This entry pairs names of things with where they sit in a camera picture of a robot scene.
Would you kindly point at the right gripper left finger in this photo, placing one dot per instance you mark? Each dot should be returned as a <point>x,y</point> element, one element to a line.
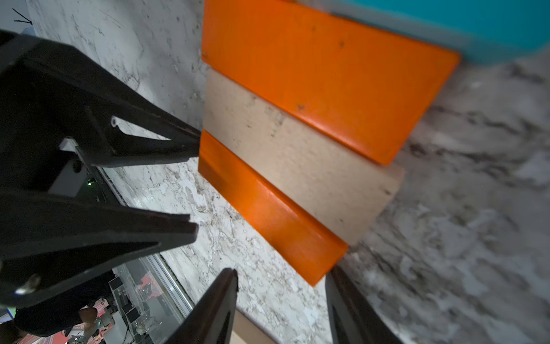
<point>211,320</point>

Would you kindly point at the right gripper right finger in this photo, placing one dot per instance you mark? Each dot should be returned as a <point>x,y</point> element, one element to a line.
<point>351,317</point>

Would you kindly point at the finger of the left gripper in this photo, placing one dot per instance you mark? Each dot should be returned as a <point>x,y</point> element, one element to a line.
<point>50,244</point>
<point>51,91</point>

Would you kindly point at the orange rectangular block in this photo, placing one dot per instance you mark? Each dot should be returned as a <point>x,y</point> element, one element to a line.
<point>365,88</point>
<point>310,248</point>

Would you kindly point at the natural wood rectangular block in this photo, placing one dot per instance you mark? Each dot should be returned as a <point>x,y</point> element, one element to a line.
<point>341,189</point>

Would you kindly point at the teal triangle block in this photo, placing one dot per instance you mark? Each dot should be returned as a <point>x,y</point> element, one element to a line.
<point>484,32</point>

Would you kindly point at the small wood block upper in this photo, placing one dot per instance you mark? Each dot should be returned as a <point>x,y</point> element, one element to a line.
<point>246,332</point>

